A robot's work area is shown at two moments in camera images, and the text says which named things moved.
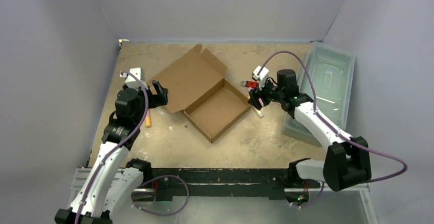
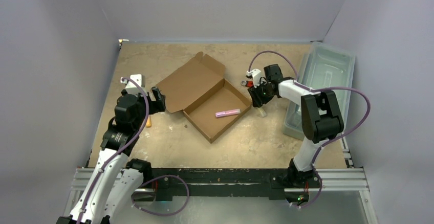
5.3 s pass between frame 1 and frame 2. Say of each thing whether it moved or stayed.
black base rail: stayed
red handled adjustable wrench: stayed
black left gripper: moved
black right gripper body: stayed
